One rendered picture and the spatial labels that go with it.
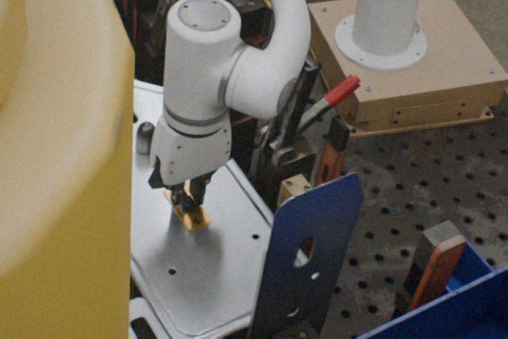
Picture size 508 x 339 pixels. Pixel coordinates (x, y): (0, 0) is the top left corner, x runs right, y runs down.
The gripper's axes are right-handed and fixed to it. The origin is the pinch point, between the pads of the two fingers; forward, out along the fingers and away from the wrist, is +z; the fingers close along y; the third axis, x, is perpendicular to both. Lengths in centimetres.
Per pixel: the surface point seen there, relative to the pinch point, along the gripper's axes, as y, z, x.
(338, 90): -23.1, -10.4, 0.2
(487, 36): -175, 103, -90
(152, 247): 7.6, 3.1, 4.2
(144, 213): 5.9, 3.1, -1.4
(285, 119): -14.6, -8.2, 0.1
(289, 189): -11.1, -3.4, 7.9
